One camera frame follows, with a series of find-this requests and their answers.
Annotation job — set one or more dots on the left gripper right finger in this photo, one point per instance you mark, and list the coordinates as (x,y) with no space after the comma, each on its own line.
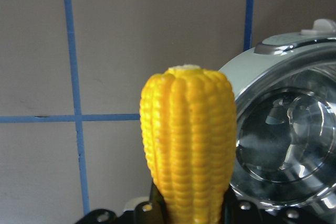
(239,211)

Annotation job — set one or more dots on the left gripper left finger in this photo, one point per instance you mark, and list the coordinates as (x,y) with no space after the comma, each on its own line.
(152,210)

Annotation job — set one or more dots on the yellow corn cob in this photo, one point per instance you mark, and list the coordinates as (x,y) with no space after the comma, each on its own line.
(188,124)

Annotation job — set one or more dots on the white electric pot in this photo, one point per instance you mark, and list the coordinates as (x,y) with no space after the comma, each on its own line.
(285,96)

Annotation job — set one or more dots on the brown paper mat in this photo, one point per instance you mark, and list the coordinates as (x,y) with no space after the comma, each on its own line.
(71,76)

